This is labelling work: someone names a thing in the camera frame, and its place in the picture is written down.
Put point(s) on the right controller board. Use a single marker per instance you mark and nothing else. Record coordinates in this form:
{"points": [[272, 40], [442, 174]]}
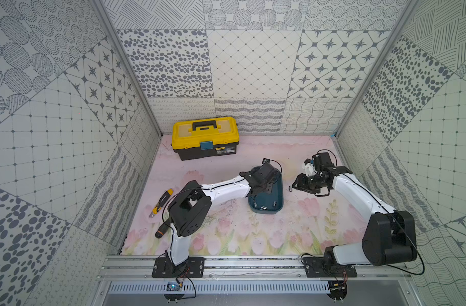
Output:
{"points": [[337, 291]]}

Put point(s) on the left controller board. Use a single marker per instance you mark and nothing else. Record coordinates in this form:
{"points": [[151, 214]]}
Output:
{"points": [[173, 292]]}

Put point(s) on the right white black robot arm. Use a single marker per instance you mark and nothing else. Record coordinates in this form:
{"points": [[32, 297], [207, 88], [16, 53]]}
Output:
{"points": [[389, 237]]}

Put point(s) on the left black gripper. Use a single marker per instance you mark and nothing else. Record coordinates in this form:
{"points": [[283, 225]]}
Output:
{"points": [[269, 178]]}

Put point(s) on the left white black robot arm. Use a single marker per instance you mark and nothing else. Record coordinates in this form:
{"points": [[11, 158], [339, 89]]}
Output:
{"points": [[189, 208]]}

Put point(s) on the yellow black plastic toolbox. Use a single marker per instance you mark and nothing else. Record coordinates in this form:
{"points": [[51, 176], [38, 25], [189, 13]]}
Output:
{"points": [[205, 138]]}

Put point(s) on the aluminium mounting rail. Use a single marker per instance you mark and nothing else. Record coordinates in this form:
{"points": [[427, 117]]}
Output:
{"points": [[237, 268]]}

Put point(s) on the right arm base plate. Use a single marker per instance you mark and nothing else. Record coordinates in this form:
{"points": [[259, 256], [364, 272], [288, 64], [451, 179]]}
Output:
{"points": [[317, 267]]}

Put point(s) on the white slotted cable duct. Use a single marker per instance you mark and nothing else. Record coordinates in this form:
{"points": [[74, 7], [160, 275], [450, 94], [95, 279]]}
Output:
{"points": [[223, 287]]}

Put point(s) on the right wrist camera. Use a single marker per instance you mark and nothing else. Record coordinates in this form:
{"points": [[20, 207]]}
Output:
{"points": [[318, 163]]}

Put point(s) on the black orange screwdriver handle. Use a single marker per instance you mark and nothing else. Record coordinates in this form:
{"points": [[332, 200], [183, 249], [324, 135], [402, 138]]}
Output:
{"points": [[163, 229]]}

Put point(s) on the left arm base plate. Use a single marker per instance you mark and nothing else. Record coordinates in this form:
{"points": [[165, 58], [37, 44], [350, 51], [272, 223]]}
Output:
{"points": [[193, 267]]}

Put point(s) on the controller board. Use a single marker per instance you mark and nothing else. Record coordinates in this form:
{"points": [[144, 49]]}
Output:
{"points": [[173, 292], [337, 291]]}

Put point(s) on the teal plastic storage tray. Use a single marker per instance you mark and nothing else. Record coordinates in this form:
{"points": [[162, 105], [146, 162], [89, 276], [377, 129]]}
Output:
{"points": [[270, 201]]}

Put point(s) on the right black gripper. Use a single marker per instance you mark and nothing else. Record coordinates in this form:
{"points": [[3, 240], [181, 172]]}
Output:
{"points": [[301, 180]]}

